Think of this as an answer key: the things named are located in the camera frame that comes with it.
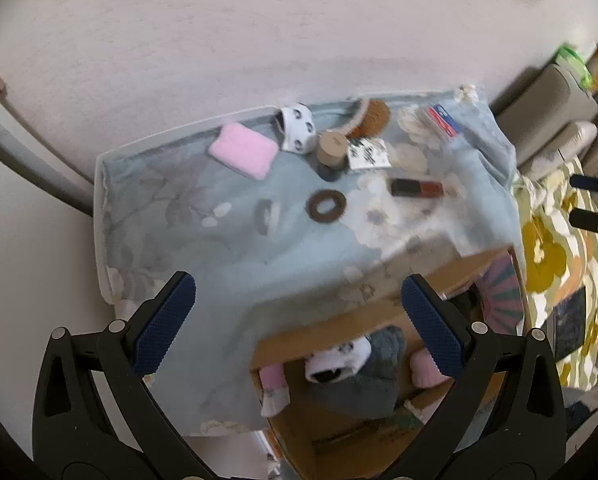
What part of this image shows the grey cushion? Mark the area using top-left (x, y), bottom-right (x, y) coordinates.
top-left (493, 65), bottom-right (598, 161)
top-left (521, 121), bottom-right (598, 172)

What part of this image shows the grey and white hair tie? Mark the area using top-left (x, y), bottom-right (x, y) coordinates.
top-left (255, 199), bottom-right (282, 236)

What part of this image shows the jar with wooden lid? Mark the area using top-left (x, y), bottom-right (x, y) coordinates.
top-left (315, 132), bottom-right (350, 182)

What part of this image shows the grey curved tube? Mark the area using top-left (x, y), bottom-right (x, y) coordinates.
top-left (0, 100), bottom-right (96, 217)

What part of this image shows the brown lipstick tube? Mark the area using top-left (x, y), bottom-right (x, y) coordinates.
top-left (389, 178), bottom-right (445, 200)

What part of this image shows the red and blue packet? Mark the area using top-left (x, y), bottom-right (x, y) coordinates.
top-left (427, 105), bottom-right (461, 137)

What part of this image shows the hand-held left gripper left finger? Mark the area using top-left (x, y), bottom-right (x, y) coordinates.
top-left (32, 271), bottom-right (214, 480)

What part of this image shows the pink fluffy sock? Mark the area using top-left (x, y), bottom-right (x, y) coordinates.
top-left (209, 123), bottom-right (278, 182)

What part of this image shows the brown hair tie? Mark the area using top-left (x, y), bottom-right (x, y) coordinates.
top-left (306, 190), bottom-right (348, 224)

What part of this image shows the cardboard box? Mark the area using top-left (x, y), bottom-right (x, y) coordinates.
top-left (249, 245), bottom-right (528, 480)

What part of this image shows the panda print sock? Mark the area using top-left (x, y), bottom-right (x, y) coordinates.
top-left (305, 337), bottom-right (372, 385)
top-left (277, 104), bottom-right (316, 154)

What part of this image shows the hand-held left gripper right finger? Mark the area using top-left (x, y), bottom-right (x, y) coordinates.
top-left (384, 274), bottom-right (567, 480)

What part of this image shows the black and white printed card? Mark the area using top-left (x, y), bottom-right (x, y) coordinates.
top-left (347, 138), bottom-right (392, 171)

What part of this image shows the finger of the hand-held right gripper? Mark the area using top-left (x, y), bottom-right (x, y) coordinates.
top-left (569, 209), bottom-right (598, 241)
top-left (570, 175), bottom-right (598, 196)

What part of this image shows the pink and white sock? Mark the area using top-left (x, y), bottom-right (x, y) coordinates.
top-left (259, 362), bottom-right (291, 417)

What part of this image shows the green packet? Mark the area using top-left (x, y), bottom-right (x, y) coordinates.
top-left (554, 45), bottom-right (593, 92)

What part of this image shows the grey sock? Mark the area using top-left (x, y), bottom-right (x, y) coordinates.
top-left (306, 325), bottom-right (408, 419)

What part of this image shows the blue floral cloth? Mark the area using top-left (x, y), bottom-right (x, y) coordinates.
top-left (95, 85), bottom-right (526, 437)

